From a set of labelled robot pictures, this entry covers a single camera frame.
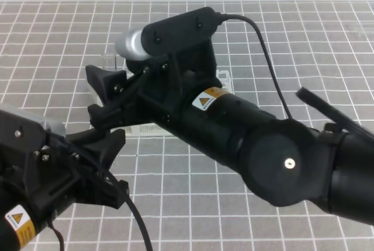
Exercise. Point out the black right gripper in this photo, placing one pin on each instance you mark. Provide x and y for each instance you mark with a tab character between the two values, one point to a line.
169	88

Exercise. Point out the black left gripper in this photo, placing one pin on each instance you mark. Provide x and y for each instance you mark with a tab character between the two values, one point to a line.
41	184

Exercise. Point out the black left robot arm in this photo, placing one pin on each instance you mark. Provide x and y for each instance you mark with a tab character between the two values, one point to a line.
16	235

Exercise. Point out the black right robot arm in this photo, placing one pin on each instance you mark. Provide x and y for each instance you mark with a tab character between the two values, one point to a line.
281	161

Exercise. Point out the white plastic test tube rack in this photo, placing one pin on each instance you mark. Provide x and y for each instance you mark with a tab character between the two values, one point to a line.
151	129

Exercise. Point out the clear test tube in rack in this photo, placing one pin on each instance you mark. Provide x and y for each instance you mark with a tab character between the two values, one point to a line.
109	62

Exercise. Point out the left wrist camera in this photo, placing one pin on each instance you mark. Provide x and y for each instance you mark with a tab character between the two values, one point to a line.
24	130

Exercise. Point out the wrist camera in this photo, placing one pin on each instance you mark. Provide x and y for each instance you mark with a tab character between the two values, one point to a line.
24	130
169	35

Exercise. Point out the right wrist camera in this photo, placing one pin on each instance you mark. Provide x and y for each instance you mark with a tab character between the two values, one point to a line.
169	35

